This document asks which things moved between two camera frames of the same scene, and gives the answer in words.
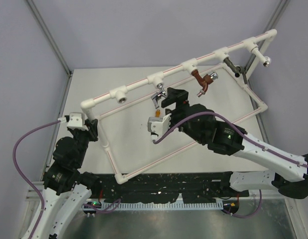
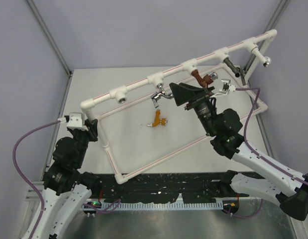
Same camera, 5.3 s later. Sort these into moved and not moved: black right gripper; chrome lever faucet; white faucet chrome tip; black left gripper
Moved: black right gripper
Not moved: black left gripper; white faucet chrome tip; chrome lever faucet
